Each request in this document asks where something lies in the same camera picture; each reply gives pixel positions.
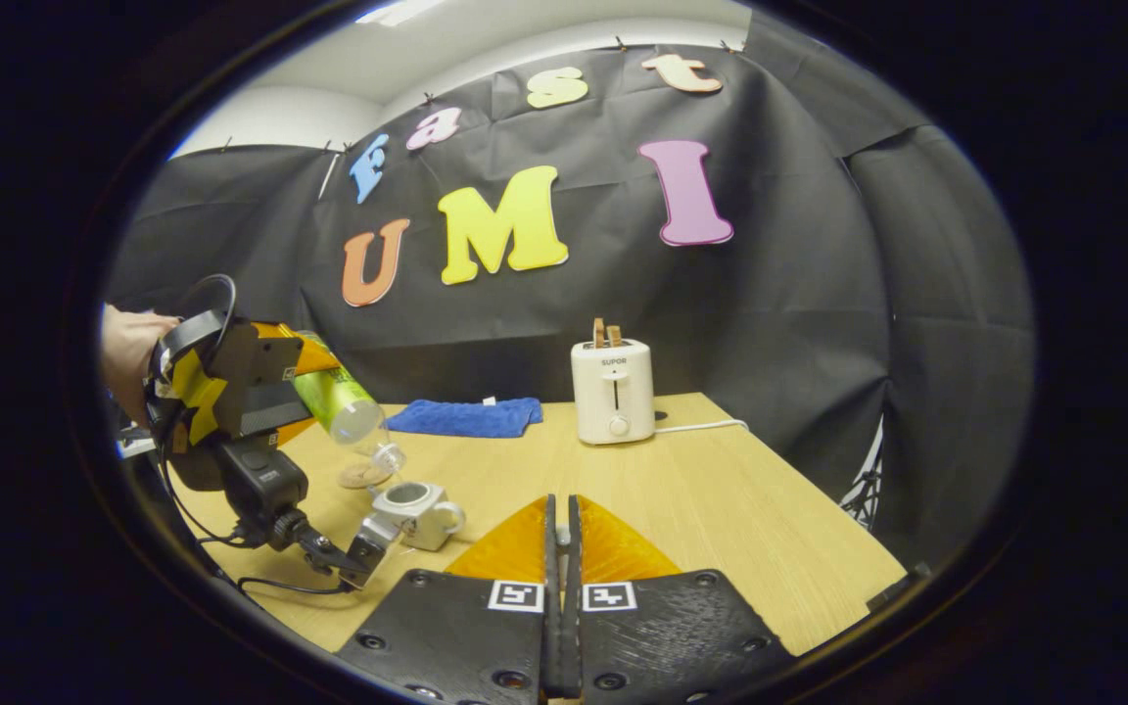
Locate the white teacup lid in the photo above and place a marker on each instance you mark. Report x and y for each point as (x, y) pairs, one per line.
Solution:
(562, 535)

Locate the white ceramic teacup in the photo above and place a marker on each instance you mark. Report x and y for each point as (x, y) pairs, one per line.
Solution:
(427, 519)

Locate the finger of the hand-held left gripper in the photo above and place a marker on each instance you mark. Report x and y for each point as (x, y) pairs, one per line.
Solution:
(275, 409)
(260, 357)

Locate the black metal tripod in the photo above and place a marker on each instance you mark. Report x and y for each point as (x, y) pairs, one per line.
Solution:
(863, 490)

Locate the green label water bottle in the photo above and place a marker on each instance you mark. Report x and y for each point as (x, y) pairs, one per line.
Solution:
(339, 403)

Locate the toast slice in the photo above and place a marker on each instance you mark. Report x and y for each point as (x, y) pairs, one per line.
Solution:
(605, 333)

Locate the round wooden coaster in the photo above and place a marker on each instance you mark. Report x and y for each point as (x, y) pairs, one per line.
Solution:
(360, 477)

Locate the white side table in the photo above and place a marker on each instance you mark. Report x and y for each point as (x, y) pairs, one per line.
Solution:
(135, 446)

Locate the blue towel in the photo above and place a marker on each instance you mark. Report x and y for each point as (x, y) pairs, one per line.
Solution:
(466, 418)

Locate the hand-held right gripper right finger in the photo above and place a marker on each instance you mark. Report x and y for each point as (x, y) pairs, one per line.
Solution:
(672, 636)

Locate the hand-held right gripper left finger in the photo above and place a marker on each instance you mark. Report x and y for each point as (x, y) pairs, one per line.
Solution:
(456, 636)

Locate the white toaster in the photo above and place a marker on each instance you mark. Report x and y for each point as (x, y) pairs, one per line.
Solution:
(613, 392)

